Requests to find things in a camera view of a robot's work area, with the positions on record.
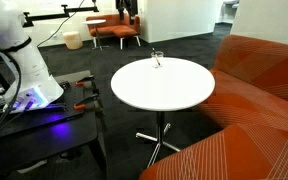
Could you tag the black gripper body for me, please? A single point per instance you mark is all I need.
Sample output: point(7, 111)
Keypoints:
point(126, 6)

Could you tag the orange and black pen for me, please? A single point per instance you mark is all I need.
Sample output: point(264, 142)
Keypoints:
point(157, 59)

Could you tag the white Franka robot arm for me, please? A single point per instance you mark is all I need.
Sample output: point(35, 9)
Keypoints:
point(25, 66)

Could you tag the clear drinking glass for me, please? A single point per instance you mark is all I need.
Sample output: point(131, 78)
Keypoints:
point(157, 63)

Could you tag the orange sofa with white legs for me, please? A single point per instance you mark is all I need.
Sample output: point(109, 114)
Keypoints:
point(114, 29)

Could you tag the small white round side table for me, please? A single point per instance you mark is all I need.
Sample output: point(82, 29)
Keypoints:
point(95, 22)

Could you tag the beige cylindrical pouf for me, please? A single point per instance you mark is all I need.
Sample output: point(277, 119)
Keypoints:
point(72, 40)

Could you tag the black mounting plate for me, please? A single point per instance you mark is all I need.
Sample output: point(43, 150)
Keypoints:
point(69, 98)

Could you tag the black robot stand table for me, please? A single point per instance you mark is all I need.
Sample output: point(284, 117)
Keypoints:
point(50, 140)

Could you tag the large orange patterned sofa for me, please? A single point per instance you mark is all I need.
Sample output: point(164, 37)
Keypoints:
point(250, 100)

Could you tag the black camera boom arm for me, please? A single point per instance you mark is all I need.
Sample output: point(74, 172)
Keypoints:
point(50, 16)

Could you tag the chrome table pedestal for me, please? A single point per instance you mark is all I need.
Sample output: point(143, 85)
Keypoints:
point(159, 126)

